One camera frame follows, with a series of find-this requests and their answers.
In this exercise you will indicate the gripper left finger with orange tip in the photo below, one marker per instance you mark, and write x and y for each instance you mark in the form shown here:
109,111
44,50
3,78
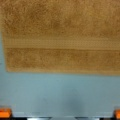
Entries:
5,112

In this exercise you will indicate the gripper right finger with orange tip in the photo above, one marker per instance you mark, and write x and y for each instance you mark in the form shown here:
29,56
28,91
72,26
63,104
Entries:
117,114

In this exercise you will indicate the orange-brown terry towel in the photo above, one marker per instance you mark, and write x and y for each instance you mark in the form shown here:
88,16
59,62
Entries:
67,36

